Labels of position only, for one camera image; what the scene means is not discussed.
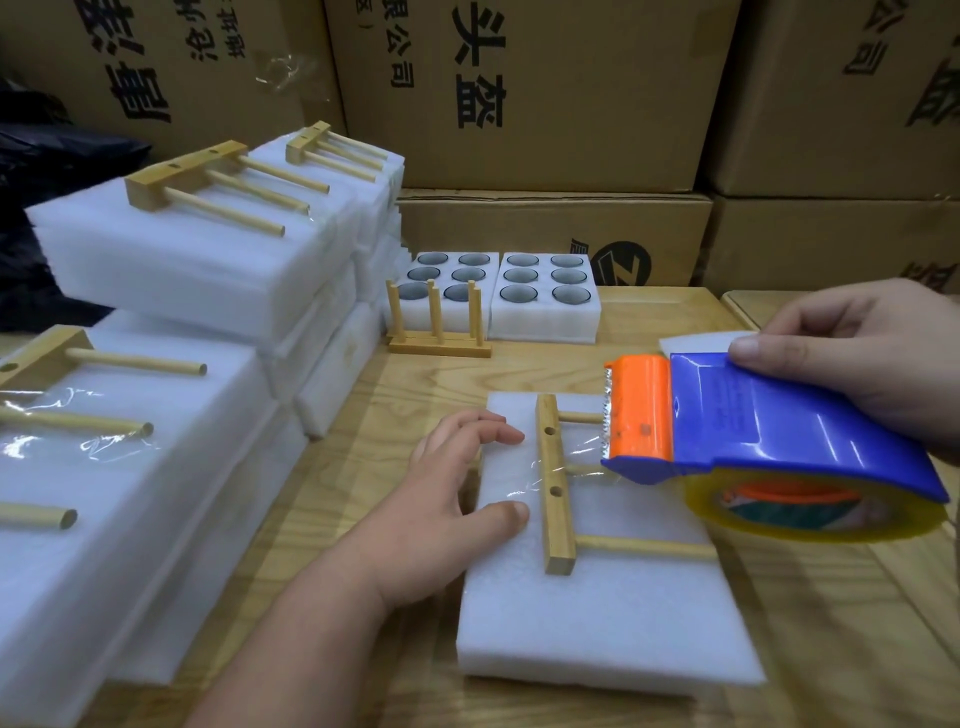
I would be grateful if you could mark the person's right hand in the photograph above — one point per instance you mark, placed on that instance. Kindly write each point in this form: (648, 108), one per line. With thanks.
(878, 353)

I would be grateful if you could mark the person's left hand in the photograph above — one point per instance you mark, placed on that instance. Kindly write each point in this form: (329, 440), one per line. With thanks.
(428, 525)

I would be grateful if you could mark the orange and blue tape dispenser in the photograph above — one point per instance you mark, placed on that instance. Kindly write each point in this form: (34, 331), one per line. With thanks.
(780, 428)

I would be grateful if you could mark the row of wooden peg racks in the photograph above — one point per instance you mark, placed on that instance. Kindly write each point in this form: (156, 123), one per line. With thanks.
(435, 347)

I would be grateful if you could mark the pile of white foam sheets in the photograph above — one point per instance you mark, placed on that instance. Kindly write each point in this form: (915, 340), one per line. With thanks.
(698, 344)

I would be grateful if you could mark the stack of white foam trays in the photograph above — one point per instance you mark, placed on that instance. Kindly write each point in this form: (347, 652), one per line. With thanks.
(548, 315)

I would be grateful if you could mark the stack of brown cardboard boxes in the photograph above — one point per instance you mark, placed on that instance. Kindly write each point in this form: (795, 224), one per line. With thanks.
(525, 90)

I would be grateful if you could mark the black plastic bag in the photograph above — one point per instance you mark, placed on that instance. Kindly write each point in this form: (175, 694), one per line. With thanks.
(53, 195)

